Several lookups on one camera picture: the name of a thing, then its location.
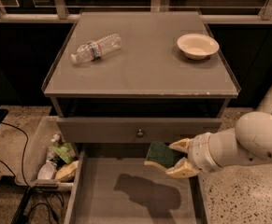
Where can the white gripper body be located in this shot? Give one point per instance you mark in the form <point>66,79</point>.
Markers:
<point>199,153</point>

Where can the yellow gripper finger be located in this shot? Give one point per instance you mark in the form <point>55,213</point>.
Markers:
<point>181,145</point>
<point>182,169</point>

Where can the yellow green sponge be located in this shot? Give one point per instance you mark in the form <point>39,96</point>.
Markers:
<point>161,156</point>

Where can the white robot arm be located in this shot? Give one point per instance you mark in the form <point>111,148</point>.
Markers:
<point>248,143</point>

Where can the round metal drawer knob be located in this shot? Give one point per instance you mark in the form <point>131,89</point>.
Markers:
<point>140,133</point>

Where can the grey open middle drawer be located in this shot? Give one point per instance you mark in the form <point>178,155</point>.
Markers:
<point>114,186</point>

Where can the grey drawer cabinet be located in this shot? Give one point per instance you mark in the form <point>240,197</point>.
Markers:
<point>149,77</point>

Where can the grey top drawer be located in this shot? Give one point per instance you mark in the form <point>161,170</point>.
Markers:
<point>124,130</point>

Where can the green snack bag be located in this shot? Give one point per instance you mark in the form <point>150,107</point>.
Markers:
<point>66,152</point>

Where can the yellow item in bin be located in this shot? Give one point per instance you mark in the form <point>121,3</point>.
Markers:
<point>67,172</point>

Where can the clear plastic water bottle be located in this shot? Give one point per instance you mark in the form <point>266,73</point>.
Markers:
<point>96,49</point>

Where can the clear plastic storage bin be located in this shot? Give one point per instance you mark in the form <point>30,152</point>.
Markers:
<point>35,157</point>

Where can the white bowl in bin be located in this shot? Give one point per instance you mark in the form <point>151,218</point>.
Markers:
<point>47,172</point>

